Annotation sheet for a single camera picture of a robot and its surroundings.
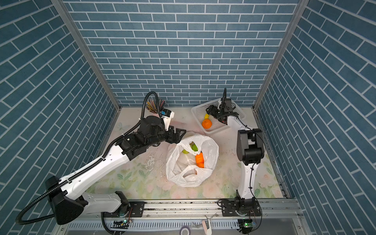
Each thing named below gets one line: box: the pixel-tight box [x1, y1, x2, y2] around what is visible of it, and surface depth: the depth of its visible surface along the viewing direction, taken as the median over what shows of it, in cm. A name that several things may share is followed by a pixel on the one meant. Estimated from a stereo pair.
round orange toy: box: [201, 118, 213, 130], surface depth 106 cm
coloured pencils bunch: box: [145, 97, 166, 114], surface depth 107 cm
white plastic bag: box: [165, 135, 220, 188], surface depth 82 cm
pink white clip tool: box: [201, 218, 213, 235], surface depth 69 cm
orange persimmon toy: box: [195, 151, 205, 169], surface depth 87 cm
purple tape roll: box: [179, 225, 192, 235], surface depth 69 cm
